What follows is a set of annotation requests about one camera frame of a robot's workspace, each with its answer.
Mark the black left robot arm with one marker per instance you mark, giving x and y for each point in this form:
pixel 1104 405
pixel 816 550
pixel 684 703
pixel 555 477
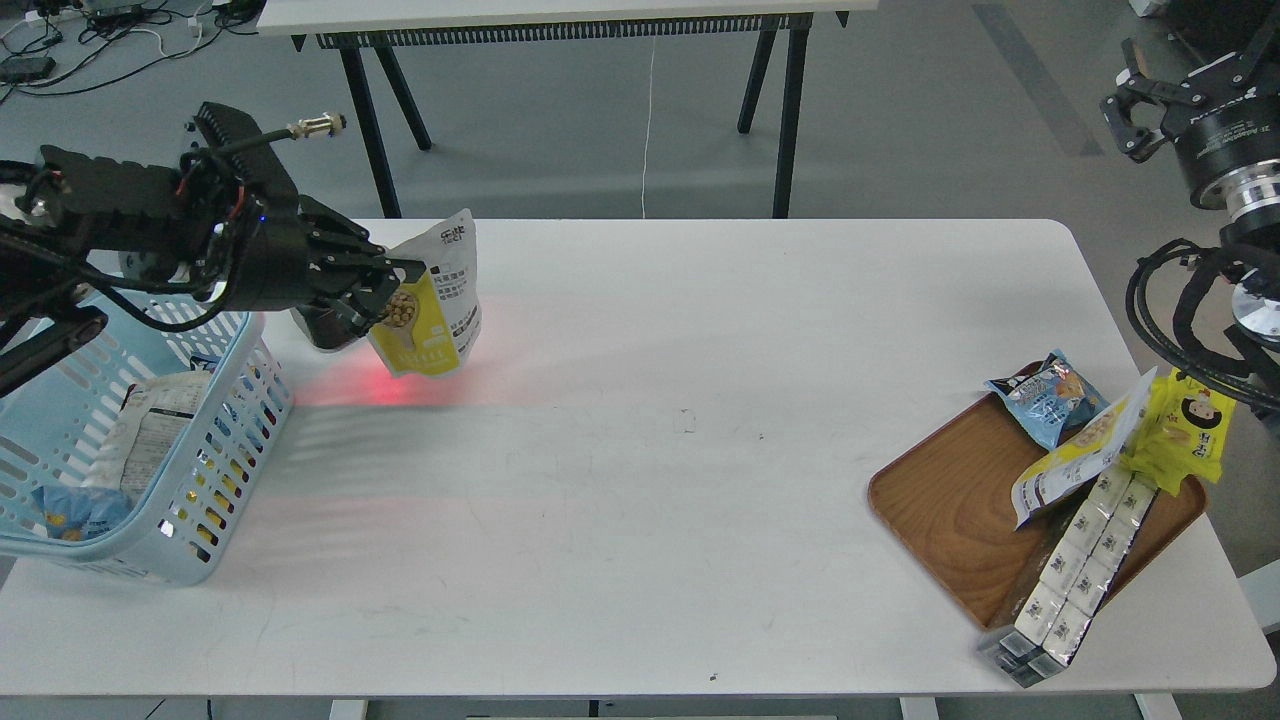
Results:
pixel 72 225

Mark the white snack bag in basket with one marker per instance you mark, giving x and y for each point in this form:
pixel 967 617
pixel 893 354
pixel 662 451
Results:
pixel 151 420

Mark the yellow cartoon snack bag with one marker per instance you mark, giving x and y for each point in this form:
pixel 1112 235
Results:
pixel 1182 434

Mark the light blue plastic basket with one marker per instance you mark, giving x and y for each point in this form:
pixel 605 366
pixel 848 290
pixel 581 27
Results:
pixel 53 427

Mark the background table black legs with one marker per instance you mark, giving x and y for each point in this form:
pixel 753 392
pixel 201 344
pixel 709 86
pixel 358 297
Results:
pixel 577 108

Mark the black barcode scanner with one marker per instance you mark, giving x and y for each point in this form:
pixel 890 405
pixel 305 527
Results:
pixel 325 328

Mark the white boxed snack multipack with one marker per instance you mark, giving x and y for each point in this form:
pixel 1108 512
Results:
pixel 1041 624

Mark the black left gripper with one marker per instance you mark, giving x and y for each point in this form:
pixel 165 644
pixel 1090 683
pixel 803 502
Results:
pixel 249 240

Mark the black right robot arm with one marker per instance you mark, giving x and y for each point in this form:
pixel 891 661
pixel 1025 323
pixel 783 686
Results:
pixel 1221 122

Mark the blue snack bag in basket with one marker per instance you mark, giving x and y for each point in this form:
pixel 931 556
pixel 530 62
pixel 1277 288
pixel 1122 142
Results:
pixel 81 513

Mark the yellow white snack pouch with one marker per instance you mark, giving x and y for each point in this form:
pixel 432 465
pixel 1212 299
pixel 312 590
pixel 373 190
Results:
pixel 432 323
pixel 1098 446

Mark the brown wooden tray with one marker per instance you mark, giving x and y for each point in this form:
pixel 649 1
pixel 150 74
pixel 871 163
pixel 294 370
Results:
pixel 948 501

